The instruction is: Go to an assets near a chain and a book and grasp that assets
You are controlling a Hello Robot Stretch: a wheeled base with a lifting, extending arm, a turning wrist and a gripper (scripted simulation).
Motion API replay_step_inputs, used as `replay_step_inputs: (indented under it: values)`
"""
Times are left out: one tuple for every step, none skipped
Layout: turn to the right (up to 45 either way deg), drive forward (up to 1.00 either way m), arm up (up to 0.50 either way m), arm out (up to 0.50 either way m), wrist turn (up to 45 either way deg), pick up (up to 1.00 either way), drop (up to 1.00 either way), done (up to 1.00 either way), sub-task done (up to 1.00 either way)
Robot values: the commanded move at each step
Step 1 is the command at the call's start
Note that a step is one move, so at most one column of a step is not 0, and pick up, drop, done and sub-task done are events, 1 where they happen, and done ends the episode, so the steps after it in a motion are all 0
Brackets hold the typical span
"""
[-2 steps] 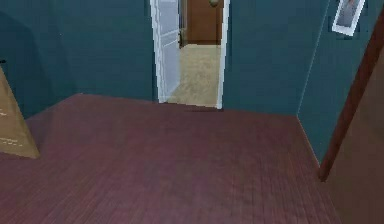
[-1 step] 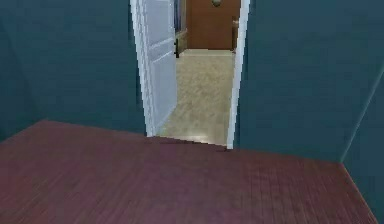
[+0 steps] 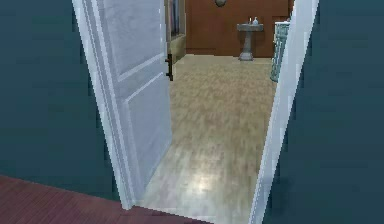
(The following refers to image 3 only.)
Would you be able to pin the grey pedestal sink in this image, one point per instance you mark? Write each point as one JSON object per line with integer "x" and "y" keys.
{"x": 248, "y": 37}

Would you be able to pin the white panelled room door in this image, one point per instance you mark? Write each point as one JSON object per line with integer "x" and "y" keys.
{"x": 140, "y": 83}

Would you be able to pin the teal patterned cabinet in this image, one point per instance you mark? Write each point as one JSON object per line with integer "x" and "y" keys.
{"x": 279, "y": 50}

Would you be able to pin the tan wooden bookshelf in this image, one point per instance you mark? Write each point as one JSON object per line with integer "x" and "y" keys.
{"x": 177, "y": 31}

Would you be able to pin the small white bottle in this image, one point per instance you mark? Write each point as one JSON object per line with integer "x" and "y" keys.
{"x": 255, "y": 21}

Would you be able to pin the round grey wall mirror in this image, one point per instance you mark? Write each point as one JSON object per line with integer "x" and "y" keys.
{"x": 220, "y": 2}

